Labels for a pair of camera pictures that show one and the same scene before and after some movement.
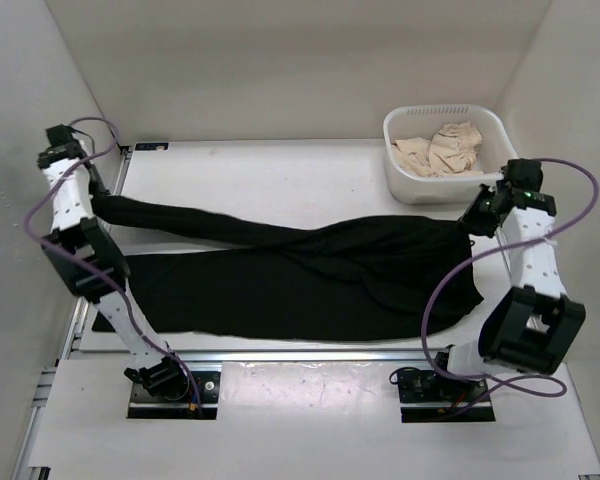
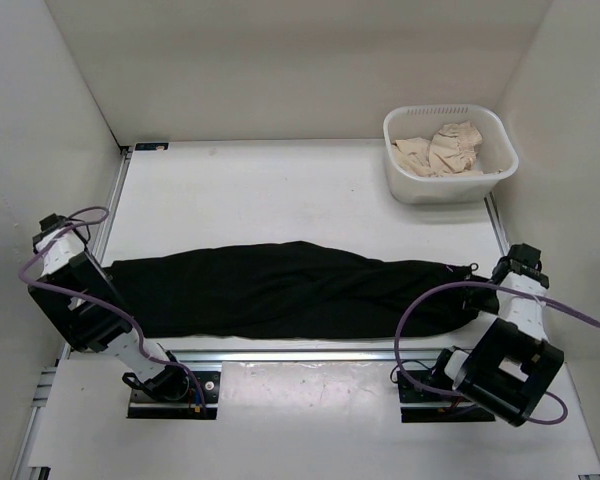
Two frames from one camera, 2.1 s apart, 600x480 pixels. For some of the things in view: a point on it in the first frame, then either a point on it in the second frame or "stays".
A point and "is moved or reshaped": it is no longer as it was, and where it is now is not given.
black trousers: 337,276 is moved or reshaped
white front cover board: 309,421 stays
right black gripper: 469,218 to 468,296
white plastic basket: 443,153 stays
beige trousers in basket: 450,152 stays
